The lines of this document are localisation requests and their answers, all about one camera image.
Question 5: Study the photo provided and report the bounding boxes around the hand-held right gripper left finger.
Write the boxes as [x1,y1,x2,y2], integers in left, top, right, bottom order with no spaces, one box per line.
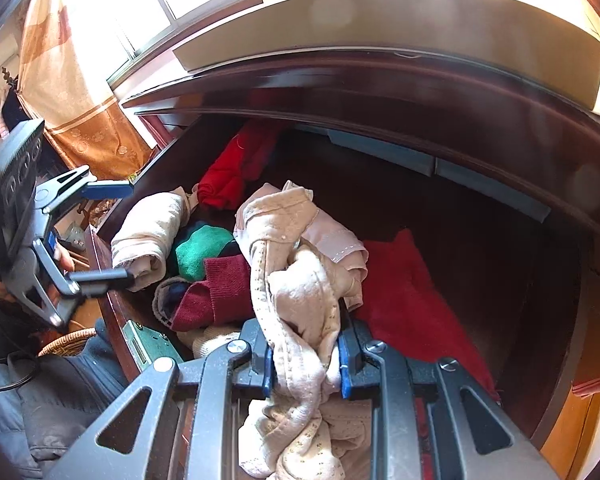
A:
[45,317,276,480]

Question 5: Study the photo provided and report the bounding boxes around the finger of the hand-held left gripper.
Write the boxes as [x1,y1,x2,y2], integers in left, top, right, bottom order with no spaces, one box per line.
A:
[34,165,133,228]
[10,237,136,331]

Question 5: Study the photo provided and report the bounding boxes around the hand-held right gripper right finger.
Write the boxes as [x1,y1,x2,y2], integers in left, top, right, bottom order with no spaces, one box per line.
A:
[337,310,561,480]

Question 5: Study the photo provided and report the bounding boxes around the beige underwear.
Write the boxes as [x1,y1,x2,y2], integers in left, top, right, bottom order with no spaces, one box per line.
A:
[111,187,193,293]

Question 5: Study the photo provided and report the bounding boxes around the green sock roll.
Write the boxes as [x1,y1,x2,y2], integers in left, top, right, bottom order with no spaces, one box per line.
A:
[174,224,241,281]

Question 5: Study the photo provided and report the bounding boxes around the large red underwear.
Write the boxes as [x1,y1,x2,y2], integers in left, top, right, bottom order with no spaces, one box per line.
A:
[352,230,501,401]

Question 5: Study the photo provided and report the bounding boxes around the cream dotted underwear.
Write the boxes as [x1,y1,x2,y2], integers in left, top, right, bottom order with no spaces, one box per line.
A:
[234,180,373,480]

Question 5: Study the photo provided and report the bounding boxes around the maroon underwear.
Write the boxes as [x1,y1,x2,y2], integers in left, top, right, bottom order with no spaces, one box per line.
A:
[170,255,256,333]

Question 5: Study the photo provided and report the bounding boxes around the bright red sock roll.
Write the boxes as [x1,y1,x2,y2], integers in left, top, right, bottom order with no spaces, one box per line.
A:
[197,122,286,211]

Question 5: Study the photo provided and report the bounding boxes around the cardboard box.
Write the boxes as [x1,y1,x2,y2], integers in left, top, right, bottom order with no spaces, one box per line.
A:
[172,0,600,111]

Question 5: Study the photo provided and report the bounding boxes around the metal drawer lock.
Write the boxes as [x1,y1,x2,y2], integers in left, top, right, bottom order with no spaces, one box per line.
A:
[121,321,173,373]

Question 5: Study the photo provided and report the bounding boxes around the person's left hand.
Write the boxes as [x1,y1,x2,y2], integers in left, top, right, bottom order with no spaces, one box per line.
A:
[54,246,77,275]

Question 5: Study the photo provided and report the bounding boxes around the hanging clothes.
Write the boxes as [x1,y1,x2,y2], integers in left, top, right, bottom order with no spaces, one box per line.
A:
[0,67,26,141]

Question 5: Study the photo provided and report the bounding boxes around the orange patterned curtain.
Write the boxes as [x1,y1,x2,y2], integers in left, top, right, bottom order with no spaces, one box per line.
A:
[17,0,153,181]

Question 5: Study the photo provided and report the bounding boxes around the person's dark padded jacket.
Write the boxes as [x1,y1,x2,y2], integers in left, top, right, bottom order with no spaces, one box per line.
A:
[0,280,146,480]

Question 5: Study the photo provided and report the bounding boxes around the sliding window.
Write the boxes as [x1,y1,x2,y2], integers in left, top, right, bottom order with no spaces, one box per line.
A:
[55,0,291,86]

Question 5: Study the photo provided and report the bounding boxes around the dark wooden dresser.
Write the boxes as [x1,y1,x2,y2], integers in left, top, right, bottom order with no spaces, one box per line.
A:
[87,50,600,480]

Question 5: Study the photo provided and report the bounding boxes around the black cable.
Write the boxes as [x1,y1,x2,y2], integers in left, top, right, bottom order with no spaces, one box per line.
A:
[0,350,38,393]

